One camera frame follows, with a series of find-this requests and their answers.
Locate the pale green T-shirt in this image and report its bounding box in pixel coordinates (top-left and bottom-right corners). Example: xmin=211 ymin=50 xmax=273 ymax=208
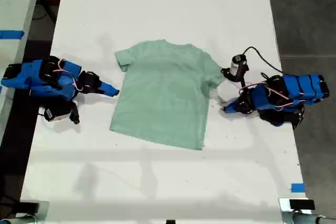
xmin=109 ymin=39 xmax=226 ymax=151

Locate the long blue tape strip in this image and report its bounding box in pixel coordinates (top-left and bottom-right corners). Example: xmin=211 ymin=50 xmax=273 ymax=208
xmin=0 ymin=29 xmax=26 ymax=41

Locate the short blue tape strip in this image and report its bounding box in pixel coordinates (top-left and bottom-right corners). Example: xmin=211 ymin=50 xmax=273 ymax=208
xmin=291 ymin=183 xmax=306 ymax=194

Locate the white side table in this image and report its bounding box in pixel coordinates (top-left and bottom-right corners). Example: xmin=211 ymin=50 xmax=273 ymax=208
xmin=0 ymin=0 xmax=45 ymax=142

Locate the metal table clamp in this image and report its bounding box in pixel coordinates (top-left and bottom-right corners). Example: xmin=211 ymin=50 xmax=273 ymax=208
xmin=17 ymin=200 xmax=50 ymax=220
xmin=278 ymin=197 xmax=316 ymax=214

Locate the short black camera stalk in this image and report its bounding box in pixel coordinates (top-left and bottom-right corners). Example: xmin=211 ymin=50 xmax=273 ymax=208
xmin=69 ymin=102 xmax=81 ymax=125
xmin=220 ymin=67 xmax=248 ymax=89

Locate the black white camera box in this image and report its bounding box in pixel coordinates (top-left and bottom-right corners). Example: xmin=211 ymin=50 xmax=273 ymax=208
xmin=43 ymin=101 xmax=72 ymax=123
xmin=230 ymin=54 xmax=249 ymax=77

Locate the black floor cable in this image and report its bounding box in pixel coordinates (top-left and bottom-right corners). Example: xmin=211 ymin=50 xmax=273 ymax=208
xmin=33 ymin=0 xmax=59 ymax=25

